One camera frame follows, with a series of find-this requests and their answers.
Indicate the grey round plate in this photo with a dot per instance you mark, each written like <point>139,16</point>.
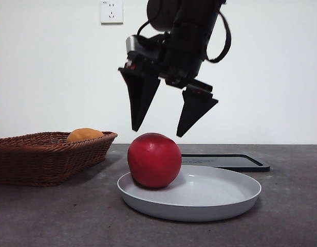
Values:
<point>212,195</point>

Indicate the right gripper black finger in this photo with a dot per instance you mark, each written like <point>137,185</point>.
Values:
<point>141,100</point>
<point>193,113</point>

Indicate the red tomato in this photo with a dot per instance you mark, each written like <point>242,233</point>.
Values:
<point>153,162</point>

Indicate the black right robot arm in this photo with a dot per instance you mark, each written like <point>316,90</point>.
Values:
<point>189,38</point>

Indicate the right wrist grey camera box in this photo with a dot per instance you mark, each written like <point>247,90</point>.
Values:
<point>132,43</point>

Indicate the white wall socket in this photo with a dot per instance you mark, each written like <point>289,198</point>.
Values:
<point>112,13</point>

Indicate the brown wicker basket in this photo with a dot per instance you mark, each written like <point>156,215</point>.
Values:
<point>45,164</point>

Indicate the black rectangular tray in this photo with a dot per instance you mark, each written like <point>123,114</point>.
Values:
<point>238,162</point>

